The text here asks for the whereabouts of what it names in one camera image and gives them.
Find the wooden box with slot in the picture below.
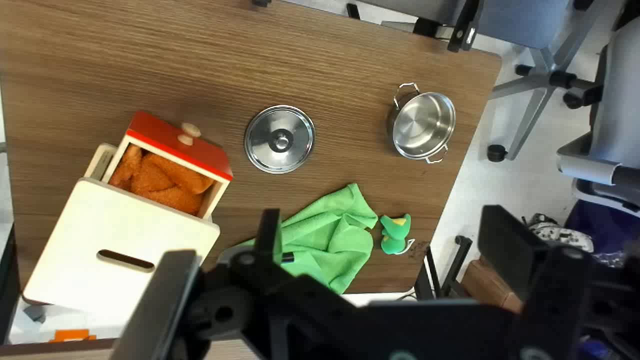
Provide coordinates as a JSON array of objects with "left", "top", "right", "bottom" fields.
[{"left": 21, "top": 143, "right": 220, "bottom": 322}]

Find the green cloth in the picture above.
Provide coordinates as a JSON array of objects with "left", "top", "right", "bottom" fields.
[{"left": 272, "top": 183, "right": 378, "bottom": 294}]

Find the grey office chair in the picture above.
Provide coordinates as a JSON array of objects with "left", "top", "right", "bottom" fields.
[{"left": 557, "top": 17, "right": 640, "bottom": 213}]

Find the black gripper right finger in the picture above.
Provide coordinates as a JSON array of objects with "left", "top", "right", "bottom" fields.
[{"left": 517, "top": 246, "right": 592, "bottom": 360}]

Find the red wooden drawer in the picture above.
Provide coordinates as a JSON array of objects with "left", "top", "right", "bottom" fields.
[{"left": 102, "top": 110, "right": 233, "bottom": 218}]

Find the silver pot lid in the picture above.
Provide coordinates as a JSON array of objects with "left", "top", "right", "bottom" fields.
[{"left": 242, "top": 104, "right": 316, "bottom": 175}]

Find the green plush toy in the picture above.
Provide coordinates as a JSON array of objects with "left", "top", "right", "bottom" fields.
[{"left": 380, "top": 213, "right": 414, "bottom": 255}]

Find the black wheeled chair base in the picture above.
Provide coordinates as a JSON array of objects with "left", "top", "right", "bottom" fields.
[{"left": 346, "top": 0, "right": 602, "bottom": 164}]

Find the silver pot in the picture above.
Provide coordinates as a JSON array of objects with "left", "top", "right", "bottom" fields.
[{"left": 388, "top": 81, "right": 455, "bottom": 165}]

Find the orange cloth in drawer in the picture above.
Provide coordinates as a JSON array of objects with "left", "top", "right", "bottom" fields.
[{"left": 109, "top": 146, "right": 214, "bottom": 213}]

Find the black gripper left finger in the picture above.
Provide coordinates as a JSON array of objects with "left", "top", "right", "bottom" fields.
[{"left": 109, "top": 250, "right": 197, "bottom": 360}]

